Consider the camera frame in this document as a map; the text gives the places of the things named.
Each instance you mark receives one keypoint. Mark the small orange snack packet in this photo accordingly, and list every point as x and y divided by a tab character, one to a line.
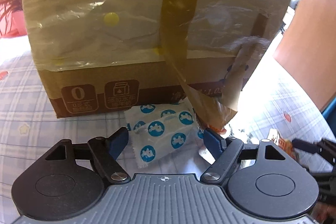
285	144

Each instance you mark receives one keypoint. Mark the black exercise bike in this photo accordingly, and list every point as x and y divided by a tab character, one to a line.
289	15

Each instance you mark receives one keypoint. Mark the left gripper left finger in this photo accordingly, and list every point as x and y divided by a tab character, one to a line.
105	152

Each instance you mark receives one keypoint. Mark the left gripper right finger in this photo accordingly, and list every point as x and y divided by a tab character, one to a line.
218	173

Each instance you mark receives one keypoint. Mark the wooden door panel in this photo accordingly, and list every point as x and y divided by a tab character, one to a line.
307	50

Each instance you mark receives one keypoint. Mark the teal curtain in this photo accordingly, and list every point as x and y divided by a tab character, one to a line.
329	111

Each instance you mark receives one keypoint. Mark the white blue dotted packet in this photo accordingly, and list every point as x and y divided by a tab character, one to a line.
158	130

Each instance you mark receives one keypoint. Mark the small red candy wrapper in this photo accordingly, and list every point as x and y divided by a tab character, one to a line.
216	130

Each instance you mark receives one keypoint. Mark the plaid strawberry bed sheet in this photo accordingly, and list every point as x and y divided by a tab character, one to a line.
29	127

